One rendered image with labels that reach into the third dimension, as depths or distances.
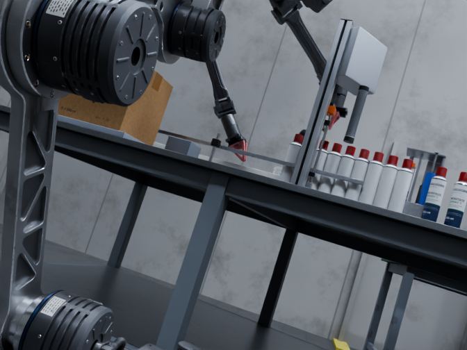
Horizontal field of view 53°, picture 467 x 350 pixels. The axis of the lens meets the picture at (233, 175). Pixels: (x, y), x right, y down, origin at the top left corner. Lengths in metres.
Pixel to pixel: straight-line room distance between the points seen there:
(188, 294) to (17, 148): 0.72
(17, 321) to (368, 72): 1.37
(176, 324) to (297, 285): 2.99
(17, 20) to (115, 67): 0.16
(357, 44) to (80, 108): 1.01
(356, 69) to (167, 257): 3.17
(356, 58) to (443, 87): 3.07
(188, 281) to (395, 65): 3.69
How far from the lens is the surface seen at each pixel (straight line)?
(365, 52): 1.81
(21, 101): 0.90
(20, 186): 0.95
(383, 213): 1.30
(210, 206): 1.43
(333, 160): 1.79
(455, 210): 1.76
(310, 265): 4.36
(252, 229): 4.39
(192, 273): 1.43
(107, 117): 1.71
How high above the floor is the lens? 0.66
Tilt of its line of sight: 6 degrees up
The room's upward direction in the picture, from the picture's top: 18 degrees clockwise
